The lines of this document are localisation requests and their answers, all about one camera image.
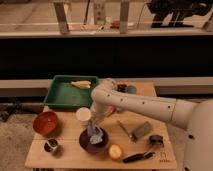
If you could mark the metal fork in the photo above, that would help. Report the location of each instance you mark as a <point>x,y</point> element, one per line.
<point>124,129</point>

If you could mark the white cup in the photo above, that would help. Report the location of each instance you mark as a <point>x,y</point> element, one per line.
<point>83,115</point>

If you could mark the blue grey towel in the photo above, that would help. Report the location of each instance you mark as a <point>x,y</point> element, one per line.
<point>95,135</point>

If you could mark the black tape roll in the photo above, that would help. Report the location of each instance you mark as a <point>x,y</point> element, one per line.
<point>156,140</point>

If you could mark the small metal cup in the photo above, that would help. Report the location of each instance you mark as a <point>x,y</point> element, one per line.
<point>51,146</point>

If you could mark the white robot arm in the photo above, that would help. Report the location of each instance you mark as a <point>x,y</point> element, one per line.
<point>195,118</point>

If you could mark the dark purple bowl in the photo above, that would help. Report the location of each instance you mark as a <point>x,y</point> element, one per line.
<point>84,141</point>

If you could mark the orange fruit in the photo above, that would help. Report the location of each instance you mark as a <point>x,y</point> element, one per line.
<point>115,152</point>

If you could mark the black handled tool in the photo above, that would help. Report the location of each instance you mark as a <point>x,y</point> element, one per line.
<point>138,156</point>

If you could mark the dark grapes bunch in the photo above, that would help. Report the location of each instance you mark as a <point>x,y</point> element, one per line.
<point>121,87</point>

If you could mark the grey sponge block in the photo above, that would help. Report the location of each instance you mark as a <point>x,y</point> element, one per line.
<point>141,130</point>

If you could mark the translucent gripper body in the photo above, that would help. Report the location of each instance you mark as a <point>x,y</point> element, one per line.
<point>96,119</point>

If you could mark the green plastic tray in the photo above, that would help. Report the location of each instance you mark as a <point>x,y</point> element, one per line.
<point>63,95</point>

